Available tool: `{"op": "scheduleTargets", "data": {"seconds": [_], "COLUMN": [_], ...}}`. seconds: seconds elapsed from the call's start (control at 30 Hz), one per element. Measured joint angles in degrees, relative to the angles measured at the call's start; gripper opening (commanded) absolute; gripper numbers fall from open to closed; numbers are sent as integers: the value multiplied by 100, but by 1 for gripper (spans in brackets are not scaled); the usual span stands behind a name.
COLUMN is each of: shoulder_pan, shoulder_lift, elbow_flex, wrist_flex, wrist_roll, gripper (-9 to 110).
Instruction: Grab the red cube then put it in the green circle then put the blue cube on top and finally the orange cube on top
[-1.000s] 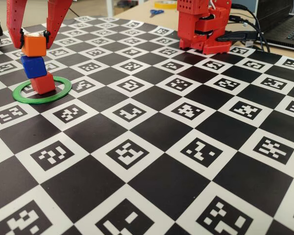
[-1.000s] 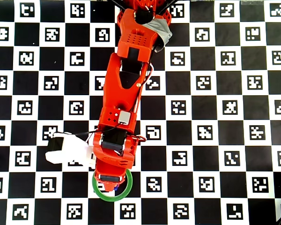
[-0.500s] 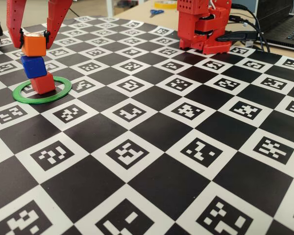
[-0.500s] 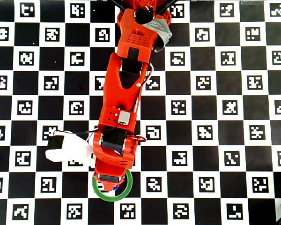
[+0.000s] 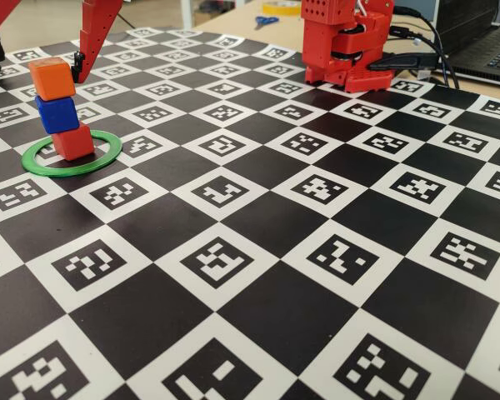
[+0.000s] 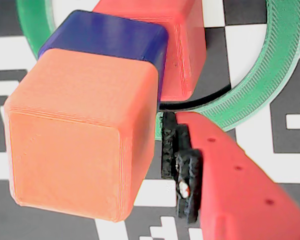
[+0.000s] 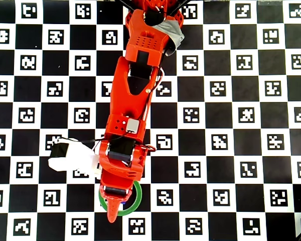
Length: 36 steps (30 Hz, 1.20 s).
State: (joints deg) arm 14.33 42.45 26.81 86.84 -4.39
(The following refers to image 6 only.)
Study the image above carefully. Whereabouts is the black white checkerboard marker mat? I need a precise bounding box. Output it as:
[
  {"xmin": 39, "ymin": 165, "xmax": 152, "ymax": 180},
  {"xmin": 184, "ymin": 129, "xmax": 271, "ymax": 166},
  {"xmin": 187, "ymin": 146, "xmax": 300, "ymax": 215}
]
[{"xmin": 0, "ymin": 0, "xmax": 300, "ymax": 240}]

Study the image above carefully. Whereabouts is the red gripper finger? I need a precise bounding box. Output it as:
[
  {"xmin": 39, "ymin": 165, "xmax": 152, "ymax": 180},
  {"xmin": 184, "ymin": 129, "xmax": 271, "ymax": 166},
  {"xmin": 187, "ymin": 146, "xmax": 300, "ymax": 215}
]
[{"xmin": 161, "ymin": 111, "xmax": 300, "ymax": 240}]

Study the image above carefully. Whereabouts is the red cube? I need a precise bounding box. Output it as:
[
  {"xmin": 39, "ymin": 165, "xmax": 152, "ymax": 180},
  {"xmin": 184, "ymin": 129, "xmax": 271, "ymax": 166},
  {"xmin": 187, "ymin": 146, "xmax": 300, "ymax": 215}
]
[{"xmin": 92, "ymin": 0, "xmax": 207, "ymax": 102}]

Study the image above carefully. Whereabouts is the blue cube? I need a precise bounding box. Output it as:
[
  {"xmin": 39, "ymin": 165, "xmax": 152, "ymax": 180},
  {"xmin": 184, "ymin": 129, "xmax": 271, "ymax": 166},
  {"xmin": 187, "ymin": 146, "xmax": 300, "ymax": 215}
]
[{"xmin": 37, "ymin": 9, "xmax": 170, "ymax": 106}]

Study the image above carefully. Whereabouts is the orange cube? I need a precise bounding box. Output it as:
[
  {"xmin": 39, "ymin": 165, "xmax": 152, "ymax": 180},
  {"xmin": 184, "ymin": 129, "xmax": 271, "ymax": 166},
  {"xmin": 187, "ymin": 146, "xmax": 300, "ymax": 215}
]
[{"xmin": 3, "ymin": 47, "xmax": 159, "ymax": 223}]

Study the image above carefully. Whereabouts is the green ring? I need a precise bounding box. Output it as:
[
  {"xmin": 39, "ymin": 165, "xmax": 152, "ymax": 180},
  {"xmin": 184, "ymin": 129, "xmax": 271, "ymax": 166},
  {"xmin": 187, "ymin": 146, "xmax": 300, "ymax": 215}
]
[{"xmin": 16, "ymin": 0, "xmax": 300, "ymax": 140}]

